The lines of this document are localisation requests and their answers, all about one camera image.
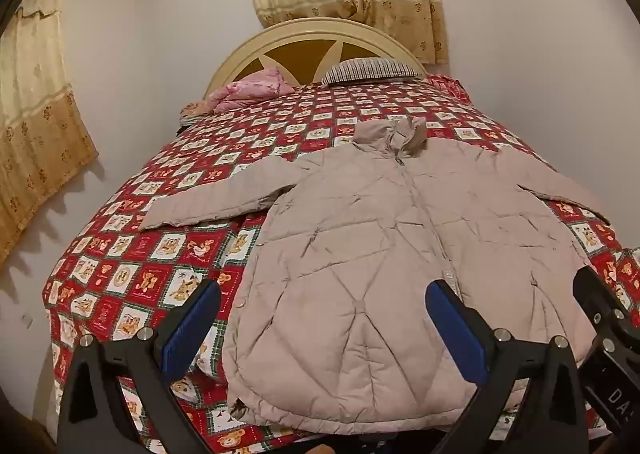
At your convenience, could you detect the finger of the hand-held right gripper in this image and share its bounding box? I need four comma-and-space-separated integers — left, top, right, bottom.
572, 266, 640, 366

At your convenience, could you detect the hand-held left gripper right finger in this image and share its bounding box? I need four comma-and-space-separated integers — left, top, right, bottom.
424, 278, 592, 454

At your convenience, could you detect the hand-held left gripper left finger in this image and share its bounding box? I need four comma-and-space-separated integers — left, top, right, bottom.
56, 278, 223, 454

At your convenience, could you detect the beige puffer jacket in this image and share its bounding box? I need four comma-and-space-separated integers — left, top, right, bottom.
137, 116, 614, 436

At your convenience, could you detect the red checkered bear bedspread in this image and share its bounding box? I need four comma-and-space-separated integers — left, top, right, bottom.
42, 74, 640, 454

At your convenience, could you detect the red crumpled cloth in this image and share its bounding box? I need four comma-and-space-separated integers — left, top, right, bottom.
425, 74, 474, 104

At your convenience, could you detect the pink quilted blanket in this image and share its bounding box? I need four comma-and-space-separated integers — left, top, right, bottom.
179, 66, 296, 126

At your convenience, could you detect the striped pillow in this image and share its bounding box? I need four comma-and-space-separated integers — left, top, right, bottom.
320, 59, 419, 87

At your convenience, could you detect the cream wooden headboard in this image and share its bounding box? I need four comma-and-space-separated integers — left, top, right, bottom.
202, 17, 429, 100

